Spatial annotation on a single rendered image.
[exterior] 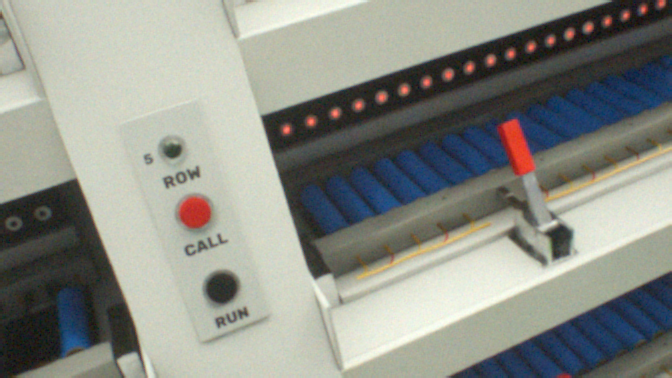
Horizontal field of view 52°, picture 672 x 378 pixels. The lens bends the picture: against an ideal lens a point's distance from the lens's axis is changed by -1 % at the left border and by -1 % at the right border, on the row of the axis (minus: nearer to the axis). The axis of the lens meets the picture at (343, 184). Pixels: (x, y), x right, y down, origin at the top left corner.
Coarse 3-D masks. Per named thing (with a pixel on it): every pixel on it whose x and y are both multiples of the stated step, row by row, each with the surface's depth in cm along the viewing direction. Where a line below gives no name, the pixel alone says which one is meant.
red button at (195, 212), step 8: (192, 200) 35; (200, 200) 35; (184, 208) 35; (192, 208) 35; (200, 208) 35; (208, 208) 35; (184, 216) 35; (192, 216) 35; (200, 216) 35; (208, 216) 35; (184, 224) 35; (192, 224) 35; (200, 224) 35
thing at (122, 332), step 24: (24, 240) 49; (48, 240) 50; (72, 240) 50; (0, 264) 49; (96, 288) 50; (120, 288) 49; (24, 312) 49; (96, 312) 48; (120, 312) 43; (120, 336) 41; (120, 360) 39; (144, 360) 42
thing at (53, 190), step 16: (48, 192) 49; (0, 208) 48; (16, 208) 48; (32, 208) 49; (64, 208) 50; (0, 224) 48; (32, 224) 49; (48, 224) 50; (0, 240) 49; (16, 240) 49
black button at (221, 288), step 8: (216, 280) 36; (224, 280) 36; (232, 280) 36; (208, 288) 36; (216, 288) 36; (224, 288) 36; (232, 288) 36; (216, 296) 36; (224, 296) 36; (232, 296) 36
